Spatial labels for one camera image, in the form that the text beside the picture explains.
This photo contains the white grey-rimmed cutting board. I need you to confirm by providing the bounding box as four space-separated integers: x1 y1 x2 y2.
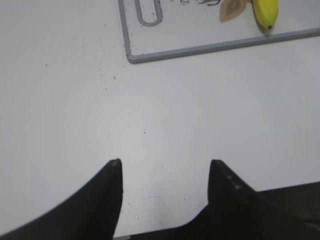
118 0 320 64

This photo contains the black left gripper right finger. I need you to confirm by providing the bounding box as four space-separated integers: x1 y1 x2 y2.
207 159 275 240

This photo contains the black knife stand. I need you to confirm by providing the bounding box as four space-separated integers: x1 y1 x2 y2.
120 179 320 240

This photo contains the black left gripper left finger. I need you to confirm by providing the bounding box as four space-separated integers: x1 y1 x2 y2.
0 158 123 240

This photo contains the yellow plastic banana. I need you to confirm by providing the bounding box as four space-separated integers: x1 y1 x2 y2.
252 0 279 30

